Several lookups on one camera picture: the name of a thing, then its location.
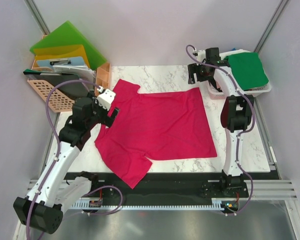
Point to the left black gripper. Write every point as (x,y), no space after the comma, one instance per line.
(109,119)

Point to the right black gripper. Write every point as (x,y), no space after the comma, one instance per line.
(192,69)

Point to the pink red t shirt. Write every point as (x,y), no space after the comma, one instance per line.
(153,127)

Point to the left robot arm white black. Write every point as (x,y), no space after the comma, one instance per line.
(45,204)

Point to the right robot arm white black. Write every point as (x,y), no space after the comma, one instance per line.
(237,116)

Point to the white t shirt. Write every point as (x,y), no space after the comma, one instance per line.
(223,55)

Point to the white paper documents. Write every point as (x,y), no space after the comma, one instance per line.
(83,72)

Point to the green t shirt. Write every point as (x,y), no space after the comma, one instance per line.
(247,70)

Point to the peach perforated file organizer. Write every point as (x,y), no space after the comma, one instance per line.
(59,102)

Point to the blue clipboard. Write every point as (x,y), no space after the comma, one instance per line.
(68,61)

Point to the black folder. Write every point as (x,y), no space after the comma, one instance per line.
(72,90)

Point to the yellow plastic folder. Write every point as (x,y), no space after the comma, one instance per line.
(58,52)

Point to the green plastic folder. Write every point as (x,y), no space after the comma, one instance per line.
(67,35)

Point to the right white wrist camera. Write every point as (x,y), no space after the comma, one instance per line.
(199,55)

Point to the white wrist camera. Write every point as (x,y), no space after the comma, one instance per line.
(105,97)
(199,55)

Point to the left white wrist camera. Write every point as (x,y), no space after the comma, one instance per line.
(105,97)

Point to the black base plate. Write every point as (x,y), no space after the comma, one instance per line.
(166,189)

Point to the right aluminium corner post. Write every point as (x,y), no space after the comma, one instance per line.
(271,24)

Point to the aluminium corner post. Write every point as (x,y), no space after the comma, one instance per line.
(271,24)
(34,10)

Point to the white slotted cable duct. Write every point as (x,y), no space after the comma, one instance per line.
(88,205)

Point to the left aluminium corner post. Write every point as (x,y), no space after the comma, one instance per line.
(34,10)

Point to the aluminium frame rail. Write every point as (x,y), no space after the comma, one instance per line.
(273,190)

